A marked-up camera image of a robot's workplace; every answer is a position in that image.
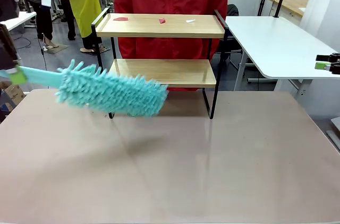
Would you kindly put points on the person in yellow apron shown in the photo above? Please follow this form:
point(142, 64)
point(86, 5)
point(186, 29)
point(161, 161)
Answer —
point(82, 1)

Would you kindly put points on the wooden desk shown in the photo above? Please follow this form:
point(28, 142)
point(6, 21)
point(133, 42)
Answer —
point(289, 2)

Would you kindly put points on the small white table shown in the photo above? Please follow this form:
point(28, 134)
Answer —
point(24, 18)

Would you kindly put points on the large red paper scrap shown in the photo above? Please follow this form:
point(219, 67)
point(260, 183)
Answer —
point(121, 18)

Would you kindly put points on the large white table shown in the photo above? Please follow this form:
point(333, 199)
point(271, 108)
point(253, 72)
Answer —
point(276, 46)

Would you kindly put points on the small red paper scrap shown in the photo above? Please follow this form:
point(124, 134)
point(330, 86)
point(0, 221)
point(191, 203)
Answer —
point(162, 20)

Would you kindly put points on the grey floor mat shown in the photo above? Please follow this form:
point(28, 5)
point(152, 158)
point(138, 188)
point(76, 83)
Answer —
point(58, 48)

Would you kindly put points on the grey metal rail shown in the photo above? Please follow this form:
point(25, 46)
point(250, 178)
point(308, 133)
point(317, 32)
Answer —
point(336, 139)

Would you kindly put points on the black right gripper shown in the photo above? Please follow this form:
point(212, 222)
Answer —
point(336, 63)

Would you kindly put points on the person in dark clothes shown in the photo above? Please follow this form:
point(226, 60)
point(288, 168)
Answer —
point(43, 19)

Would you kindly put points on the black office chair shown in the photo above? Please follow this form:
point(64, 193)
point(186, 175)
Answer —
point(233, 10)

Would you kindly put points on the two-tier wooden black-framed shelf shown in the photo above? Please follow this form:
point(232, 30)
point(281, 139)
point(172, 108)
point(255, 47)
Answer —
point(159, 29)

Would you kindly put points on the white paper scrap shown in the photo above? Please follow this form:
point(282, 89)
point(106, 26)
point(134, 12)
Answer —
point(190, 21)

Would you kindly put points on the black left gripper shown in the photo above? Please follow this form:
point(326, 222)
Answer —
point(8, 1)

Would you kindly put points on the teal microfibre duster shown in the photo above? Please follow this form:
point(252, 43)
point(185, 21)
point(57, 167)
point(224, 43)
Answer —
point(111, 94)

